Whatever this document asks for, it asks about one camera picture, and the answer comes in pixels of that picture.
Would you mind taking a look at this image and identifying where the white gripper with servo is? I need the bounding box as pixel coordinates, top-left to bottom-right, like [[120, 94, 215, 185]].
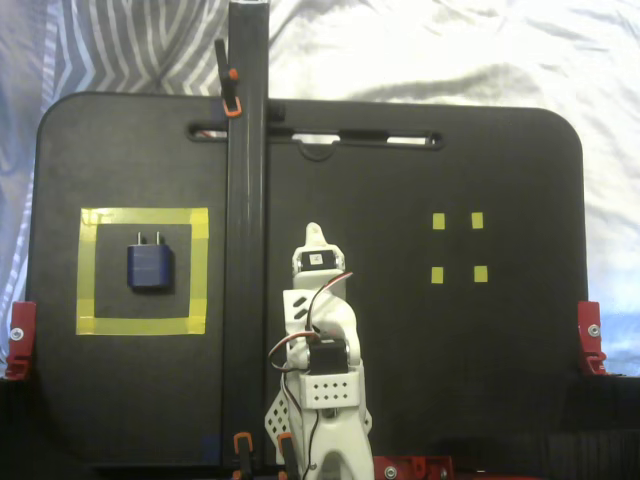
[[292, 222, 347, 290]]

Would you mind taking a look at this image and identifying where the blue and white charger block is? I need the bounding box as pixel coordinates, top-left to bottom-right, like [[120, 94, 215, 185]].
[[125, 230, 177, 295]]

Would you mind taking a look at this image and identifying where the yellow tape square outline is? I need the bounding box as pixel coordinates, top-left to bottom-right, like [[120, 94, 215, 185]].
[[74, 207, 210, 337]]

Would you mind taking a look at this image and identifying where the orange and black spring clamp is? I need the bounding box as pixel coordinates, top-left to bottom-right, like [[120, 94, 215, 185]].
[[214, 38, 244, 119]]

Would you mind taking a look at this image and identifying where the small orange clamp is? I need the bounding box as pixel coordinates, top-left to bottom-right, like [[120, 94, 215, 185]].
[[276, 432, 295, 476], [233, 431, 255, 479]]

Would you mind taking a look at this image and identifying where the white crumpled sheet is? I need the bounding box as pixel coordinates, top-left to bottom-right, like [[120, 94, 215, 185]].
[[269, 0, 640, 376]]

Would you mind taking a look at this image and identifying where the grey striped cloth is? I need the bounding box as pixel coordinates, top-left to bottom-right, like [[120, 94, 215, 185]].
[[0, 0, 301, 311]]

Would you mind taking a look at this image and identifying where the black backdrop sheet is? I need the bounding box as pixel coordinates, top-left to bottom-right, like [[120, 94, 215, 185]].
[[0, 372, 640, 480]]

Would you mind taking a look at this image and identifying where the black flat rail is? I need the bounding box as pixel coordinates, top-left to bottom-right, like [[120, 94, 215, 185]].
[[222, 0, 271, 469]]

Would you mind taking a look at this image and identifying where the red white servo cable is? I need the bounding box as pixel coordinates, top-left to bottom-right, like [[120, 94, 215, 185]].
[[267, 272, 354, 374]]

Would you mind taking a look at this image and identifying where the red pole foot bracket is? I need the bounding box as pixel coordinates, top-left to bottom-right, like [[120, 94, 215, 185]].
[[374, 455, 456, 480]]

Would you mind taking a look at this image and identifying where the red corner clamp bracket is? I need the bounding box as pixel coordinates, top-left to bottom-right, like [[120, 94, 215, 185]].
[[4, 300, 39, 381], [576, 300, 609, 376]]

